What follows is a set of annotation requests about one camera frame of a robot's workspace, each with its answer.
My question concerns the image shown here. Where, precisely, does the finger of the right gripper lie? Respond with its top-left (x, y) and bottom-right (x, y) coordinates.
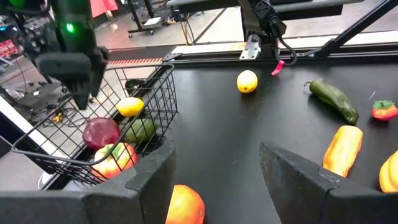
top-left (35, 52), bottom-right (93, 110)

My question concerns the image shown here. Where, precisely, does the orange yellow elongated vegetable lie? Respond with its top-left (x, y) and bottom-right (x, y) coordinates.
top-left (322, 124), bottom-right (364, 179)

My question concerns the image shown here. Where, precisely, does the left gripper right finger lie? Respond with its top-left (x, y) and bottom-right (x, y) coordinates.
top-left (259, 141), bottom-right (398, 224)

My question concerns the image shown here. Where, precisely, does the small red strawberry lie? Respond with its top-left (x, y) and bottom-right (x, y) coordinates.
top-left (371, 100), bottom-right (398, 122)

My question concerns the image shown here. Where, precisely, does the dark red apple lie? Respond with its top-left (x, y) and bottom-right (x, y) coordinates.
top-left (81, 117), bottom-right (121, 151)

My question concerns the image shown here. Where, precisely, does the black aluminium table frame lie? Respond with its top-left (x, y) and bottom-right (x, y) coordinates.
top-left (107, 0), bottom-right (398, 68)

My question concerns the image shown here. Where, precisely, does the green avocado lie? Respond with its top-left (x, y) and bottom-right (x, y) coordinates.
top-left (124, 118), bottom-right (158, 144)

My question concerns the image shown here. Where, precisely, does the red background object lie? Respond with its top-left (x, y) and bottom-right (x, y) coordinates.
top-left (90, 0), bottom-right (119, 18)

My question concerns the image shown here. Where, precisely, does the wide black wire basket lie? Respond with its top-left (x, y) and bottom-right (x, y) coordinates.
top-left (11, 62), bottom-right (178, 187)

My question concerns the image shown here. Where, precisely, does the yellow bell pepper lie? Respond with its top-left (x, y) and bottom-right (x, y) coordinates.
top-left (378, 150), bottom-right (398, 194)

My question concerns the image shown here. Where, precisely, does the tan floor cable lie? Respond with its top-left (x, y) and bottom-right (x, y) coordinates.
top-left (180, 18), bottom-right (195, 46)

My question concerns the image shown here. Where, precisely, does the hazard striped floor mat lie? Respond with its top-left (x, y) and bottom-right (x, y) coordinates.
top-left (107, 45), bottom-right (178, 66)

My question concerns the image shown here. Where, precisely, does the silver mounting bracket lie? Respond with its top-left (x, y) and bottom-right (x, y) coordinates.
top-left (239, 34), bottom-right (261, 60)

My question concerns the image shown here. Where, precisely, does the orange fruit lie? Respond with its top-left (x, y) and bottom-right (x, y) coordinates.
top-left (165, 184), bottom-right (206, 224)

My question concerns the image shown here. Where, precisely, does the yellow lemon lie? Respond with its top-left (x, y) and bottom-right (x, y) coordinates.
top-left (116, 96), bottom-right (145, 118)
top-left (236, 70), bottom-right (259, 95)

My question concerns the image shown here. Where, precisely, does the orange persimmon green calyx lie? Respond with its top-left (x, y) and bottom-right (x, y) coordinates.
top-left (92, 142), bottom-right (139, 180)

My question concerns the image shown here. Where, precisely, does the red cable tag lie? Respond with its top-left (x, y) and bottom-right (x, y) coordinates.
top-left (270, 60), bottom-right (285, 77)

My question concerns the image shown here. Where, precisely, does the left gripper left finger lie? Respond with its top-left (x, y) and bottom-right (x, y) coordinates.
top-left (0, 139), bottom-right (177, 224)

